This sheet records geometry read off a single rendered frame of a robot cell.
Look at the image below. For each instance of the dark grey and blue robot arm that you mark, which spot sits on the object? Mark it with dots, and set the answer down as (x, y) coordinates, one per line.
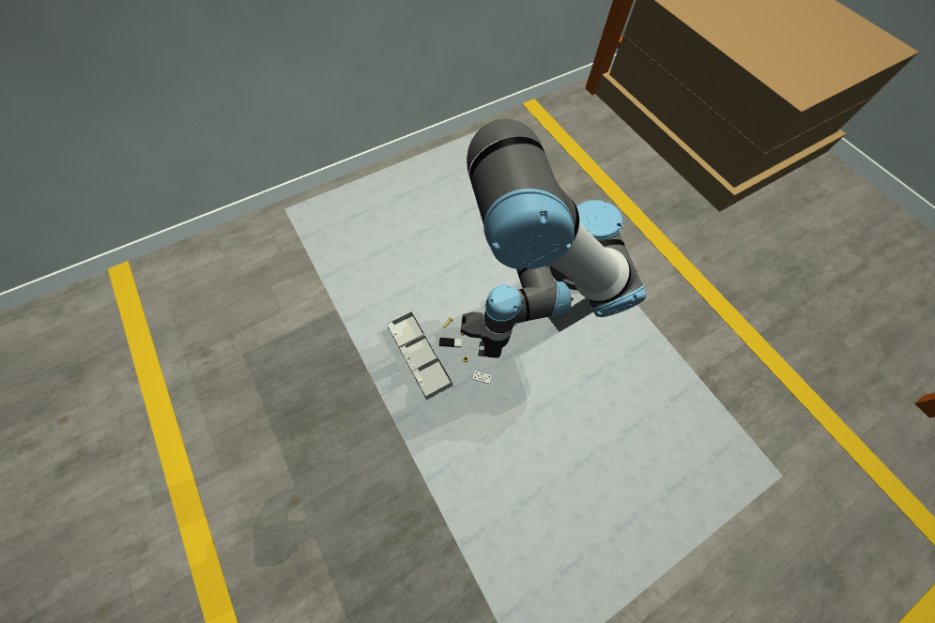
(532, 225)

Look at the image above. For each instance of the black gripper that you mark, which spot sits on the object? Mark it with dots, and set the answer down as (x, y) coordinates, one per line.
(491, 343)

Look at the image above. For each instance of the beige three-compartment bin rack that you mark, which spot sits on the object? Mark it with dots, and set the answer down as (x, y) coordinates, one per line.
(426, 366)

